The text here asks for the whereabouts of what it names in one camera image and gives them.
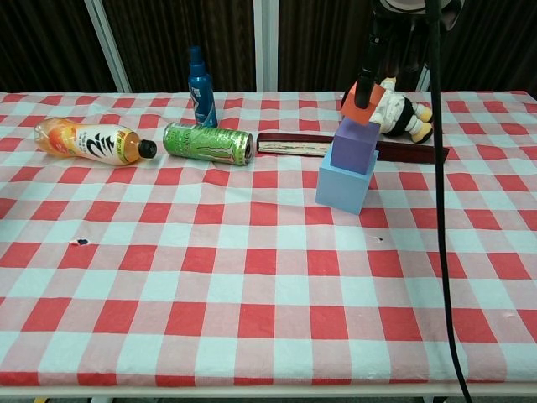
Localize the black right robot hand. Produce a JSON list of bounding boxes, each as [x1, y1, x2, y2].
[[354, 0, 465, 108]]

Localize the orange cube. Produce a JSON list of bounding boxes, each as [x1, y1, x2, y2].
[[340, 80, 387, 126]]

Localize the purple cube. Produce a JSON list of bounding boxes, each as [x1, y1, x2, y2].
[[329, 118, 381, 175]]

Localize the black and white plush doll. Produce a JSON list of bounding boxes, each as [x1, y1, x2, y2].
[[341, 75, 435, 144]]

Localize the dark red book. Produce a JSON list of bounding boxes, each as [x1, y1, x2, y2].
[[255, 132, 450, 165]]

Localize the light blue cube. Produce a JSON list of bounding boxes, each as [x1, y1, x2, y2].
[[315, 149, 380, 216]]

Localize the blue spray bottle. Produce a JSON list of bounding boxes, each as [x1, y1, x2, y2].
[[187, 45, 219, 128]]

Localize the green energy drink can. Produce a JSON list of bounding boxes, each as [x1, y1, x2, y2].
[[162, 121, 254, 166]]

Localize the red white checkered tablecloth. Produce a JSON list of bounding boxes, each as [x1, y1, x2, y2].
[[0, 90, 537, 387]]

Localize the orange drink bottle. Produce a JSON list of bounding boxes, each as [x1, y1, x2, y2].
[[33, 117, 158, 166]]

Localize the white frame post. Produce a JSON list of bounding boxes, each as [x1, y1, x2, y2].
[[82, 0, 132, 93], [416, 62, 433, 92], [253, 0, 281, 92]]

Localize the black cable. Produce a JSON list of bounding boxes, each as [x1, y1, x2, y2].
[[424, 0, 474, 403]]

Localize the white table edge frame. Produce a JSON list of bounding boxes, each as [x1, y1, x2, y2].
[[0, 382, 537, 403]]

